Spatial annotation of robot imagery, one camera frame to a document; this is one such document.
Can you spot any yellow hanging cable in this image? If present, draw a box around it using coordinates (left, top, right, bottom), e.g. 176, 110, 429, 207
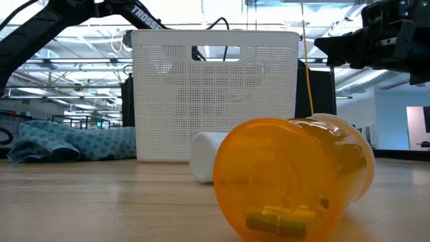
300, 0, 315, 116

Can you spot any black background rack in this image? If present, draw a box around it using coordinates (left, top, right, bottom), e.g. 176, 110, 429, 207
51, 114, 112, 130

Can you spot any yellow hanging cord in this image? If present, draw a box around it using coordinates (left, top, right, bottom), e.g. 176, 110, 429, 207
112, 32, 125, 54

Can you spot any orange transparent pill bottle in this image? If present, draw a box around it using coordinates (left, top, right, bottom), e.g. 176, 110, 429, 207
212, 113, 376, 242

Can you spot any white wall screen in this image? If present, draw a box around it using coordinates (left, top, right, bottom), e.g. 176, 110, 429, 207
405, 106, 430, 151

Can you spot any black aluminium table frame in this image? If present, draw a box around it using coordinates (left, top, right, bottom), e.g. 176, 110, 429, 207
0, 147, 430, 163

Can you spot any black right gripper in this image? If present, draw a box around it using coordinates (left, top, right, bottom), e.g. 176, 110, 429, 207
314, 16, 430, 85

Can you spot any teal patterned cloth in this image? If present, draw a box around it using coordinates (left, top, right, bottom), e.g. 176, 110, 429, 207
7, 120, 138, 164

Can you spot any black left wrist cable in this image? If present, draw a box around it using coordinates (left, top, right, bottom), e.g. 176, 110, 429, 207
205, 16, 230, 62

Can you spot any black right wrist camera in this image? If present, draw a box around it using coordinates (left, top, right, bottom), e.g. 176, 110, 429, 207
361, 0, 417, 32

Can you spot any white perforated plastic basket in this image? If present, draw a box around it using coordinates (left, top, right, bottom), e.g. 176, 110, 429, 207
130, 29, 301, 164

